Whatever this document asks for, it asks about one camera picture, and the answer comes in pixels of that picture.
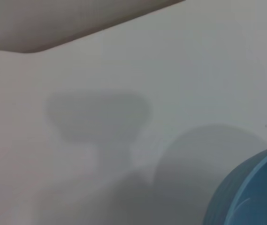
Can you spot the blue bowl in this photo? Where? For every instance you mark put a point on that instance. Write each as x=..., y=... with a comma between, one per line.
x=253, y=187

